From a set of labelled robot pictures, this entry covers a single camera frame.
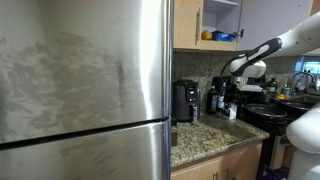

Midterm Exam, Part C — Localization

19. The green bottle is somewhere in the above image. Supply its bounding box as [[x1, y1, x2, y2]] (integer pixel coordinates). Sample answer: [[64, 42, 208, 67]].
[[266, 77, 279, 94]]

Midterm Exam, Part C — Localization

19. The wooden lower cabinet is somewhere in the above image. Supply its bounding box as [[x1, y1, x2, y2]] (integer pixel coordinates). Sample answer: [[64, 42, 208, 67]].
[[170, 141, 264, 180]]

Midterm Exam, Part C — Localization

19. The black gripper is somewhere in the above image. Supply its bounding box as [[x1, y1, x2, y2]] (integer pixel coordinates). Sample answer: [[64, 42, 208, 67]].
[[237, 76, 267, 98]]

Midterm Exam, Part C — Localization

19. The chrome kitchen faucet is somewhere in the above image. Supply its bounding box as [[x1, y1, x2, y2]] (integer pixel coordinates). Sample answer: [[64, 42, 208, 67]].
[[289, 71, 316, 93]]

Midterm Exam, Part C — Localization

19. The dark olive oil bottle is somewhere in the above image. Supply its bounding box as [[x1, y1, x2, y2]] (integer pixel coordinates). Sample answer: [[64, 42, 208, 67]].
[[205, 85, 219, 115]]

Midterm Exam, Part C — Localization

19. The closed wooden cupboard door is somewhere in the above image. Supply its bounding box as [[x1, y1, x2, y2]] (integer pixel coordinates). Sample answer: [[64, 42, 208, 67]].
[[173, 0, 205, 51]]

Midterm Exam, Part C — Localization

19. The dark pepper shaker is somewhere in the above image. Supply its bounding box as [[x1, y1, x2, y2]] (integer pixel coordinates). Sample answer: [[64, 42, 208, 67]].
[[170, 118, 179, 147]]

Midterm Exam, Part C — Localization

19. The closed cupboard door handle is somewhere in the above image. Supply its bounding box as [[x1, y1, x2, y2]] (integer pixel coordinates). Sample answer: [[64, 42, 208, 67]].
[[195, 8, 202, 46]]

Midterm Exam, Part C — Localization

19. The black electric stove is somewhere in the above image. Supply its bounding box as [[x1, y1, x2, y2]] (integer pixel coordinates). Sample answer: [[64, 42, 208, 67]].
[[239, 111, 293, 178]]

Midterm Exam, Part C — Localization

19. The small blue lidded container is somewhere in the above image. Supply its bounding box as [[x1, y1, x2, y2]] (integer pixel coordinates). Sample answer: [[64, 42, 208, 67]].
[[282, 84, 292, 97]]

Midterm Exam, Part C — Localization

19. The dark pot by sink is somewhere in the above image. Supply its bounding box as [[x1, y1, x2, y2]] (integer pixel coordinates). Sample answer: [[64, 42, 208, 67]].
[[278, 99, 314, 113]]

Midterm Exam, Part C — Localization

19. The black frying pan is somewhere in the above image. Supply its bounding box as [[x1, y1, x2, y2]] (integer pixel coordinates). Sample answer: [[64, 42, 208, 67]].
[[244, 103, 288, 120]]

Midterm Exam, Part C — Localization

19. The blue box in cupboard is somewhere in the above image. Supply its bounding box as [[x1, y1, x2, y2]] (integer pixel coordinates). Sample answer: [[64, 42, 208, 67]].
[[211, 30, 233, 42]]

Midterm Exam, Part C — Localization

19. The blue capped glass bottle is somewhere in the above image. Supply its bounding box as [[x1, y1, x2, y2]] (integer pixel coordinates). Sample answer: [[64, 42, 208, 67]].
[[217, 82, 228, 111]]

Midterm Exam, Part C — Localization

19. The white salt container blue label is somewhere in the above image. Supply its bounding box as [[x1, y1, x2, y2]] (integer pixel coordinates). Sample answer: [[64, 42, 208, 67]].
[[223, 102, 239, 120]]

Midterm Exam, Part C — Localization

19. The open wooden cupboard door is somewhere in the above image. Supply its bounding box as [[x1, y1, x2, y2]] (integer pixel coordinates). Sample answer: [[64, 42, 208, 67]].
[[237, 0, 314, 52]]

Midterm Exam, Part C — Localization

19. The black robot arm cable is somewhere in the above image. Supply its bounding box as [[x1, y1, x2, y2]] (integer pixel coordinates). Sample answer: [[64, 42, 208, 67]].
[[220, 59, 235, 76]]

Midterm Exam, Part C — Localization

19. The wooden wall cupboard body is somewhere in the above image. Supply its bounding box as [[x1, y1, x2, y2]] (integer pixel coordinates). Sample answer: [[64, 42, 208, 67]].
[[201, 0, 243, 53]]

